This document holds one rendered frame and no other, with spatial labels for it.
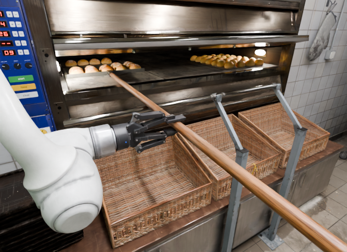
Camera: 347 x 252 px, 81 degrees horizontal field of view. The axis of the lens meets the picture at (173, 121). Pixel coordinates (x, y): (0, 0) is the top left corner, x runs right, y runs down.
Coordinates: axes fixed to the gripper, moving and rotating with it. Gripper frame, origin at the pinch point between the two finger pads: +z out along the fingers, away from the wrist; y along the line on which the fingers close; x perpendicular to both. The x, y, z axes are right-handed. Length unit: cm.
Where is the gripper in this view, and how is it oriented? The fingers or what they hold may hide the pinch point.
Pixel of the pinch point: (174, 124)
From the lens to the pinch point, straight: 67.4
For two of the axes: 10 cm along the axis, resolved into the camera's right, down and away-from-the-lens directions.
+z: 8.8, -2.0, 4.3
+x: 4.8, 3.6, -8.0
